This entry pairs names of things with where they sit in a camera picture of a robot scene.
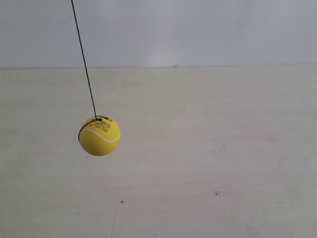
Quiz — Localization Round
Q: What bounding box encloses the black string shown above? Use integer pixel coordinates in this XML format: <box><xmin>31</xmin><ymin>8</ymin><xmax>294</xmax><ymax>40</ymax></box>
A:
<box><xmin>70</xmin><ymin>0</ymin><xmax>102</xmax><ymax>139</ymax></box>

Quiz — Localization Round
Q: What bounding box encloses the yellow tennis ball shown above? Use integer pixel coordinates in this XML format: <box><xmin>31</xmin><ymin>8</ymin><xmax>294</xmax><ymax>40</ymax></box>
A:
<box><xmin>78</xmin><ymin>116</ymin><xmax>121</xmax><ymax>156</ymax></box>

